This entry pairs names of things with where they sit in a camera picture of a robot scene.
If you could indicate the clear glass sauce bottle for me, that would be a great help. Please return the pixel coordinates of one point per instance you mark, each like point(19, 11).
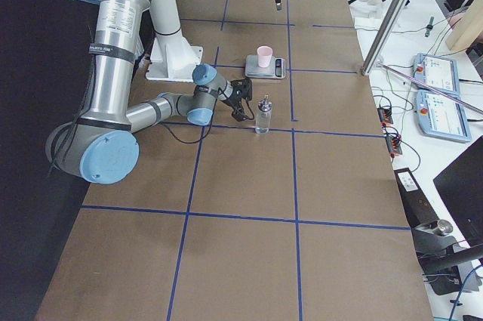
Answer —
point(263, 115)

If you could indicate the black box with label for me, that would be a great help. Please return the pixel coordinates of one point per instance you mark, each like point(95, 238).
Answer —
point(417, 207)

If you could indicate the thin metal rod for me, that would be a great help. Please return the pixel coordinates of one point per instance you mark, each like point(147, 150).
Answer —
point(432, 89)

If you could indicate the pink paper cup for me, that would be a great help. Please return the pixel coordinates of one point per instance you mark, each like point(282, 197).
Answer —
point(264, 56)

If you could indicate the black monitor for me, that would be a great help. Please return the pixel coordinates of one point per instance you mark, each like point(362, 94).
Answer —
point(460, 188)

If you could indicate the aluminium frame post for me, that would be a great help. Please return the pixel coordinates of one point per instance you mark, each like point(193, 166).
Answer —
point(382, 36)

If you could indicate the lower blue teach pendant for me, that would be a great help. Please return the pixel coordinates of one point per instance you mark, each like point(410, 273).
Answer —
point(441, 117)

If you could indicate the lower orange connector block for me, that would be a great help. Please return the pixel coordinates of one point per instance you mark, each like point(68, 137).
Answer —
point(393, 143)

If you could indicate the upper blue teach pendant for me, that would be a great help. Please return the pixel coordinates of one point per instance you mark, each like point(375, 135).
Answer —
point(437, 72)

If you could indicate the upper orange connector block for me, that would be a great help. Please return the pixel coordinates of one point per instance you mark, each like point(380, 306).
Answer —
point(385, 116)

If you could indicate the blue teach pendant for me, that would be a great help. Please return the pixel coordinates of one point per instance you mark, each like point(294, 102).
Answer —
point(437, 72)
point(441, 117)

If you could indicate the orange connector block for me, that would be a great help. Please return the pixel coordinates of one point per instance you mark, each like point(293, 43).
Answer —
point(385, 116)
point(393, 143)

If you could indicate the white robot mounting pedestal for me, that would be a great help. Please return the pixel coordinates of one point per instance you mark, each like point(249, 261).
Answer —
point(172, 58)

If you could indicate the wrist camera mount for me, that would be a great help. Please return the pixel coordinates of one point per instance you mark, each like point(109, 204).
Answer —
point(242, 89)

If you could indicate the silver digital kitchen scale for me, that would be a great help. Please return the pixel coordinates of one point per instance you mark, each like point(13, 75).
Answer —
point(275, 70)

